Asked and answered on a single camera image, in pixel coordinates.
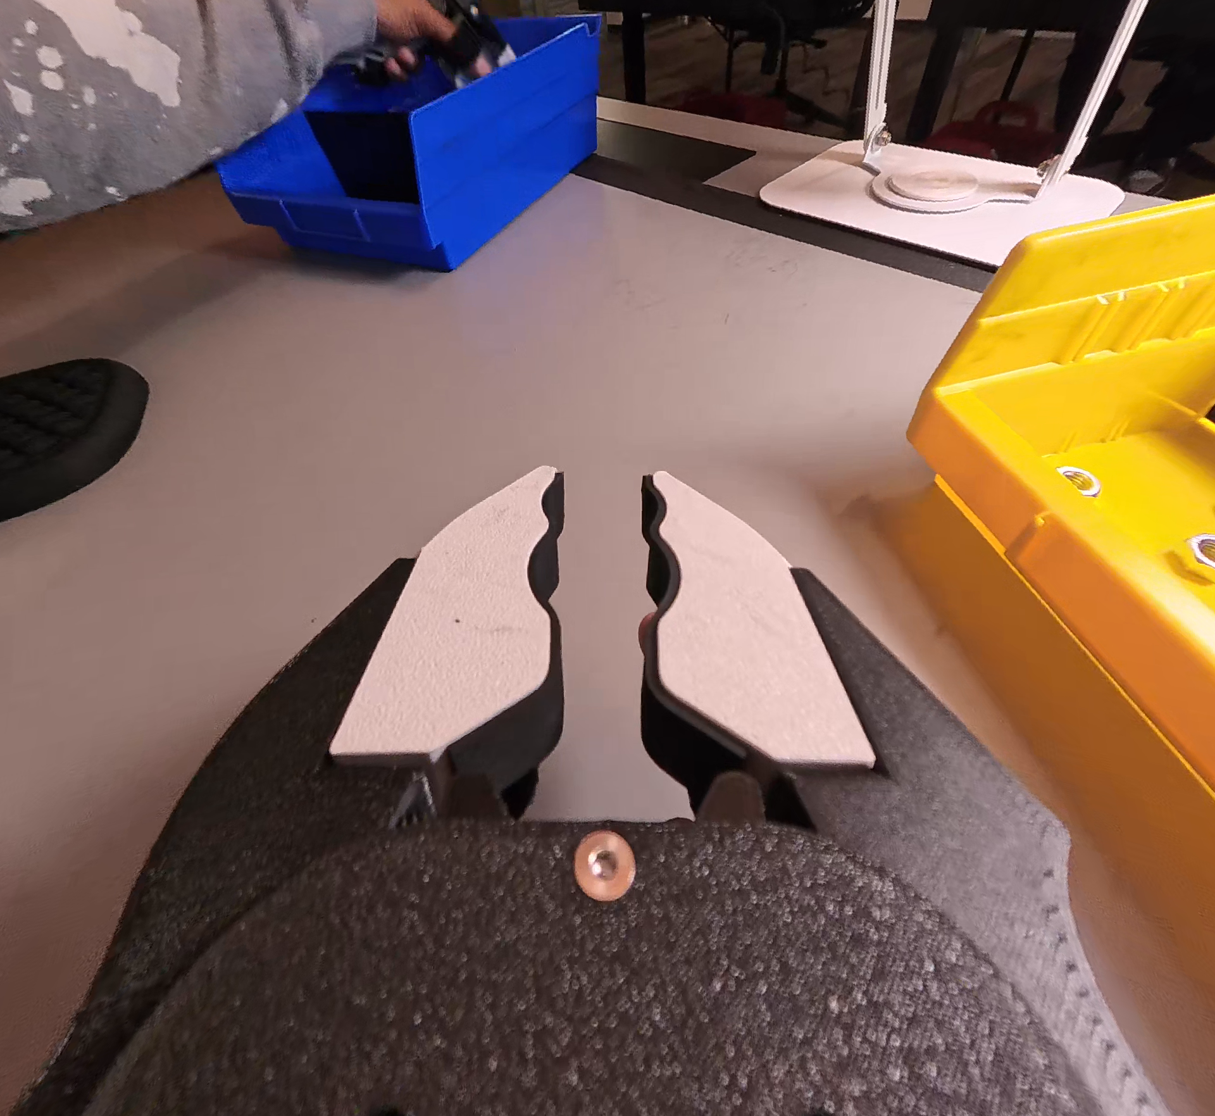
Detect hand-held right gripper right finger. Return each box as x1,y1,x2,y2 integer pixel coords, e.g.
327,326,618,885
641,470,877,774

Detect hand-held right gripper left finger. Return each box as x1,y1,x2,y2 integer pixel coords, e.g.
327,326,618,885
330,465,568,770

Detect blue plastic bin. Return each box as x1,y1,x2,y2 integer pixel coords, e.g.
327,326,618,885
217,14,604,272

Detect yellow plastic bin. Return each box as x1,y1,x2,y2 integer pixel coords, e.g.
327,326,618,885
907,195,1215,799

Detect person's left forearm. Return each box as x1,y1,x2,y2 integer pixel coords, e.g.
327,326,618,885
0,0,381,234

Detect person's left hand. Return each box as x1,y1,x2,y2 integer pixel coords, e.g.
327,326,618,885
358,0,457,82

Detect red floor box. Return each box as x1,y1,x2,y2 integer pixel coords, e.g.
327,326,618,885
686,88,792,132

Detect black chair armrest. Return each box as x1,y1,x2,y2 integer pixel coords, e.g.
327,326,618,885
0,359,152,524

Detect instruction sheet stand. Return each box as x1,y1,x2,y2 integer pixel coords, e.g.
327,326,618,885
760,0,1215,267

